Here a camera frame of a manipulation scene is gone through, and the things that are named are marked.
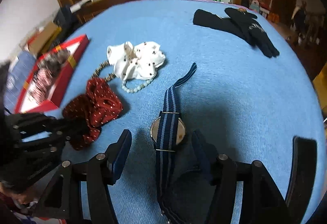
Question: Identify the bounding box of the brown furry scrunchie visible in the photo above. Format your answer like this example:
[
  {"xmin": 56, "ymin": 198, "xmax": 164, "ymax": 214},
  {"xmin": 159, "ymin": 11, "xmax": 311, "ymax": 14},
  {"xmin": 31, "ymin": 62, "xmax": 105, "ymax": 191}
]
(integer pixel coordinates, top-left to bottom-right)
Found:
[{"xmin": 38, "ymin": 50, "xmax": 71, "ymax": 73}]

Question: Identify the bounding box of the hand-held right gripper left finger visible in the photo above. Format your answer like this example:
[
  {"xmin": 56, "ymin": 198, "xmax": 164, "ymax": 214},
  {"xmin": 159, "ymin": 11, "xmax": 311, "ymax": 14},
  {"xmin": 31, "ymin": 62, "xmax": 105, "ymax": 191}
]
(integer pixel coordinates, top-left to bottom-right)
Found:
[{"xmin": 33, "ymin": 129, "xmax": 132, "ymax": 224}]

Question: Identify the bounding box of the black knitted glove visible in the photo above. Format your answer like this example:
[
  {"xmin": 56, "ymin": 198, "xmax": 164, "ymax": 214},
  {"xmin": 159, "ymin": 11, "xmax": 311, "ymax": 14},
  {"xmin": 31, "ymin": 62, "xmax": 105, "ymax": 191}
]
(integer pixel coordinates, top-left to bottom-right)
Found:
[
  {"xmin": 224, "ymin": 7, "xmax": 280, "ymax": 58},
  {"xmin": 193, "ymin": 9, "xmax": 247, "ymax": 36}
]

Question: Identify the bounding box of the watch with blue striped strap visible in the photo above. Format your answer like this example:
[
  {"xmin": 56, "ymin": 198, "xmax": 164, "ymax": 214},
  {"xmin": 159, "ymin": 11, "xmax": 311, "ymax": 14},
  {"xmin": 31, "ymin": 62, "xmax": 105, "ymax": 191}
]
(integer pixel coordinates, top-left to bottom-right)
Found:
[{"xmin": 149, "ymin": 62, "xmax": 197, "ymax": 222}]

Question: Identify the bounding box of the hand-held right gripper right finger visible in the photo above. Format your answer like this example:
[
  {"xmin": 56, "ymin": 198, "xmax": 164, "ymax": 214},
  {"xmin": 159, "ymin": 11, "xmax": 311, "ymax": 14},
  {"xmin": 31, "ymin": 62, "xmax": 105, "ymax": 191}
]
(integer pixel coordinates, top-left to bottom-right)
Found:
[{"xmin": 191, "ymin": 129, "xmax": 294, "ymax": 224}]

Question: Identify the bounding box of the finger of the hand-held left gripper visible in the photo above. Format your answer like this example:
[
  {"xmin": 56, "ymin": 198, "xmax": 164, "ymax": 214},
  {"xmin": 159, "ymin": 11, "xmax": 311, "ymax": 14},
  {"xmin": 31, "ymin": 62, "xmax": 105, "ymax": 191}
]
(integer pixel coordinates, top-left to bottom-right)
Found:
[
  {"xmin": 15, "ymin": 136, "xmax": 73, "ymax": 160},
  {"xmin": 6, "ymin": 112, "xmax": 67, "ymax": 140}
]

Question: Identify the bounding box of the red dotted scrunchie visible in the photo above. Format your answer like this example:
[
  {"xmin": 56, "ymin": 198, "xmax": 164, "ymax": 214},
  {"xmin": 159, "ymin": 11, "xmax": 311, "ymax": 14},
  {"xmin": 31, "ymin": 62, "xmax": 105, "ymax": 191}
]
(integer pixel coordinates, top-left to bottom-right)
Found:
[{"xmin": 62, "ymin": 78, "xmax": 123, "ymax": 151}]

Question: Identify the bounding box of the pink striped scrunchie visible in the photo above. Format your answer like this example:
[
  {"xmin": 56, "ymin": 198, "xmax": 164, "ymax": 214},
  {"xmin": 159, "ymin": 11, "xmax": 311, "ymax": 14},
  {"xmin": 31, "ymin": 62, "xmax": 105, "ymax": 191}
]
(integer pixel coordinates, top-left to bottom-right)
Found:
[{"xmin": 27, "ymin": 67, "xmax": 60, "ymax": 102}]

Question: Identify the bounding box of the blue knitted table cloth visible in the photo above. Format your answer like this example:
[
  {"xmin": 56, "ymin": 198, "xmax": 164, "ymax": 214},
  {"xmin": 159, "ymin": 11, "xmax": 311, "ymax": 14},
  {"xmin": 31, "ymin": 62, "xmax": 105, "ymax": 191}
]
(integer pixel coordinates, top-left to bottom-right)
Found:
[{"xmin": 4, "ymin": 0, "xmax": 325, "ymax": 224}]

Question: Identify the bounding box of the braided bracelet with gold bead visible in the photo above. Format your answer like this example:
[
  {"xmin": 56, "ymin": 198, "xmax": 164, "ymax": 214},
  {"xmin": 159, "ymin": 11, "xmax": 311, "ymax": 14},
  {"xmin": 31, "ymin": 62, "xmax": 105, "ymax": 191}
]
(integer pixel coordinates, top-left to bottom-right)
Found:
[{"xmin": 91, "ymin": 60, "xmax": 118, "ymax": 82}]

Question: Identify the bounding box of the red gift box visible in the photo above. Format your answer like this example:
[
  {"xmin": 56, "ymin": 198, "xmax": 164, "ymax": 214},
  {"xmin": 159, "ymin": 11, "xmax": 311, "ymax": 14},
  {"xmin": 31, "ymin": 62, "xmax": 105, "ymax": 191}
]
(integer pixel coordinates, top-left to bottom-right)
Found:
[{"xmin": 14, "ymin": 34, "xmax": 90, "ymax": 114}]

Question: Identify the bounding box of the white dotted scrunchie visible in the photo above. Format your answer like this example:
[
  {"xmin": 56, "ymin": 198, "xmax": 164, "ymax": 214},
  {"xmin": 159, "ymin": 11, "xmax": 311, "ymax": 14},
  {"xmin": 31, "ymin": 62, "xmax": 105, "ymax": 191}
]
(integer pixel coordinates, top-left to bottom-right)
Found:
[{"xmin": 106, "ymin": 41, "xmax": 166, "ymax": 81}]

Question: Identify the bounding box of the pearl bracelet with green bead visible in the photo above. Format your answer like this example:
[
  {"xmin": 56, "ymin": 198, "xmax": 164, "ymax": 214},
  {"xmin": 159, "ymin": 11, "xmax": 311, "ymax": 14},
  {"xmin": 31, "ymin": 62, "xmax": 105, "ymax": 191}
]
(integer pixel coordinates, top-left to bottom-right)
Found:
[{"xmin": 122, "ymin": 78, "xmax": 155, "ymax": 93}]

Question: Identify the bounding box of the cardboard box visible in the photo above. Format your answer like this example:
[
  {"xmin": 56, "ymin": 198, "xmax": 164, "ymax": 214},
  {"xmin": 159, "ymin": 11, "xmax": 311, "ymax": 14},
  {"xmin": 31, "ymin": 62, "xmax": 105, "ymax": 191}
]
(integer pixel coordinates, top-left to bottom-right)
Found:
[{"xmin": 28, "ymin": 21, "xmax": 62, "ymax": 56}]

